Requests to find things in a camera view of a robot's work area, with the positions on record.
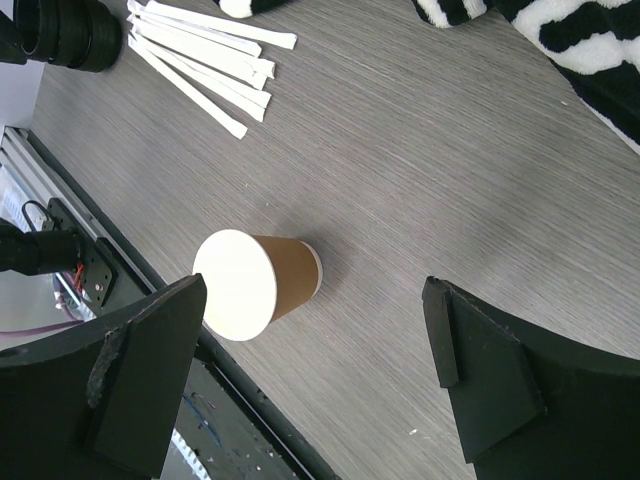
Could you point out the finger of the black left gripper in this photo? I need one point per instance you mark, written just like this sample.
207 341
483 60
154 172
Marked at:
10 42

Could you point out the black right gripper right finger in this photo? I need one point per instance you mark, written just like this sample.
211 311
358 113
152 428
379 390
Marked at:
529 403

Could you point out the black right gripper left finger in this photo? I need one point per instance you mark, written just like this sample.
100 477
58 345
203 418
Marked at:
100 400

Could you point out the brown paper coffee cup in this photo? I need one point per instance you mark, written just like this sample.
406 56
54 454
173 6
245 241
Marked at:
254 280

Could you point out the stack of black lids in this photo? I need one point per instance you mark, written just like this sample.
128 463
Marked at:
79 35

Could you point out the white wrapped straw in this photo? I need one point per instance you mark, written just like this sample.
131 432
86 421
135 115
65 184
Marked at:
210 45
236 128
205 75
200 55
156 9
250 108

